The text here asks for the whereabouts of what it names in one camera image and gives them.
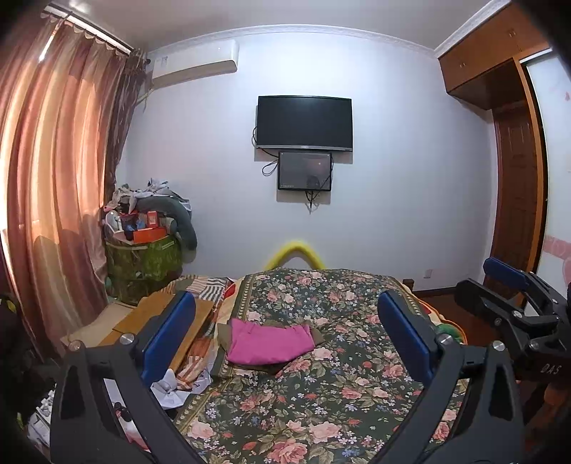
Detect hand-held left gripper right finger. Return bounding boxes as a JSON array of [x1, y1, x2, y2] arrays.
[[377, 290, 529, 464]]

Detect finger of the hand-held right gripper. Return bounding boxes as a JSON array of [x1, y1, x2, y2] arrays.
[[455, 279, 550, 347], [483, 256, 563, 309]]

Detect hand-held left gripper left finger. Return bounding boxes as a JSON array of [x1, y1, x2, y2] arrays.
[[49, 291, 197, 464]]

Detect pink pants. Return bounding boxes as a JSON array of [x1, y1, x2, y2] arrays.
[[227, 319, 313, 364]]

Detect olive pants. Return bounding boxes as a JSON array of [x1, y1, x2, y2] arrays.
[[209, 318, 326, 379]]

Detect green and orange quilt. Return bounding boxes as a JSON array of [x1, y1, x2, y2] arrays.
[[417, 297, 467, 346]]

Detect flat cardboard box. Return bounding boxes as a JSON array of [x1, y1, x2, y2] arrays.
[[60, 290, 215, 371]]

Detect crumpled white paper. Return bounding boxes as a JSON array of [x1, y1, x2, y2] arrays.
[[149, 368, 212, 409]]

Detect striped cloth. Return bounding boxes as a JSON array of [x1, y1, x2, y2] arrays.
[[178, 275, 237, 304]]

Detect brown wooden door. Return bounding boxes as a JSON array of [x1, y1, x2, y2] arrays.
[[484, 100, 547, 297]]

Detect green storage bin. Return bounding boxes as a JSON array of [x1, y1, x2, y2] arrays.
[[105, 234, 183, 304]]

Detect floral blanket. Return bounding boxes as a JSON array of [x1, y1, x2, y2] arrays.
[[172, 268, 469, 464]]

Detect orange box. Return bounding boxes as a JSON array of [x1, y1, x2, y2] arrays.
[[133, 227, 166, 244]]

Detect white sliding wardrobe door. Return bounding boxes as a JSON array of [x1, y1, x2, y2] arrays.
[[522, 45, 571, 291]]

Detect yellow foam tube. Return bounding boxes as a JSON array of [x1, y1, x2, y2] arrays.
[[263, 240, 328, 271]]

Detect assorted clutter pile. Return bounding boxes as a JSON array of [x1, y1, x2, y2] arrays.
[[105, 178, 170, 233]]

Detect dark object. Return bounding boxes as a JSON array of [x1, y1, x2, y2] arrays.
[[0, 292, 54, 415]]

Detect small black monitor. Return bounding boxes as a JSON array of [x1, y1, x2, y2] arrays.
[[277, 151, 333, 192]]

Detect wooden overhead cabinet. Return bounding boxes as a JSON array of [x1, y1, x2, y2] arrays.
[[437, 0, 551, 110]]

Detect pink curtain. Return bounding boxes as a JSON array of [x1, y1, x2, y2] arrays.
[[0, 13, 135, 362]]

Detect brown patterned curtain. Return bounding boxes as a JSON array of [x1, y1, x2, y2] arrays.
[[105, 49, 150, 210]]

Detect white air conditioner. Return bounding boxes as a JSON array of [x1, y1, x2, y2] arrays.
[[149, 39, 239, 87]]

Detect black wall television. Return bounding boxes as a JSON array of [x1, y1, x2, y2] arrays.
[[256, 95, 354, 152]]

